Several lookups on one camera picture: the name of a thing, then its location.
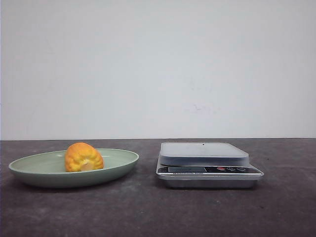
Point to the yellow corn cob piece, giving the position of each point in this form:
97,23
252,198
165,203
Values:
81,156

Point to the silver digital kitchen scale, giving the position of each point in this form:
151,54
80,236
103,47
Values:
206,165

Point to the green oval plate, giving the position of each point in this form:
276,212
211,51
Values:
47,170

